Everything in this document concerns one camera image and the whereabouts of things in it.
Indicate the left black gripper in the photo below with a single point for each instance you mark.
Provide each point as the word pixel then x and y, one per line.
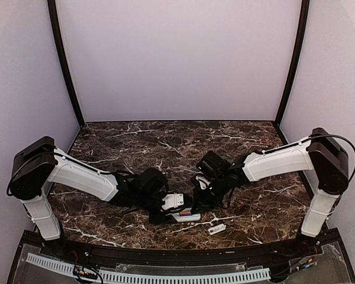
pixel 162 219

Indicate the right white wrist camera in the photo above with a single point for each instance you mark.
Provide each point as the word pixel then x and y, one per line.
pixel 201 181

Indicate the black front rail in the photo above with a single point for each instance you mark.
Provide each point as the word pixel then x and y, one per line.
pixel 270 254

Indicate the white slotted cable duct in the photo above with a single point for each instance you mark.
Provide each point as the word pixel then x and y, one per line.
pixel 133 274

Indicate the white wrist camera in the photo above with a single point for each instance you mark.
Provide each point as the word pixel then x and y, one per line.
pixel 172 201
pixel 201 181

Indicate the right black frame post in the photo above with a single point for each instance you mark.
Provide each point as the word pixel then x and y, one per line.
pixel 299 40

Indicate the black frame post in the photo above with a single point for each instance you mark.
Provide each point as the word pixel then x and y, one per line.
pixel 58 41
pixel 299 40

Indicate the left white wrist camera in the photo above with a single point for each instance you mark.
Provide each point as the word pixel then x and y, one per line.
pixel 172 201

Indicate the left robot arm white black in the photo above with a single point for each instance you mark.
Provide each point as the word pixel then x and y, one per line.
pixel 43 162

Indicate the left black frame post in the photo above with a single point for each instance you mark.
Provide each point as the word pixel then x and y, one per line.
pixel 58 41

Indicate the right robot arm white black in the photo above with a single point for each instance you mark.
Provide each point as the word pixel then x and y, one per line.
pixel 319 152

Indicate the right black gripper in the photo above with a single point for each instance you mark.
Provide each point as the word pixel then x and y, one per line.
pixel 200 204

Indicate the white remote control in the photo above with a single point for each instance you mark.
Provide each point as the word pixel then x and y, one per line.
pixel 185 218

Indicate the white battery cover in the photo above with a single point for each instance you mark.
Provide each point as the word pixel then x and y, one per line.
pixel 216 229

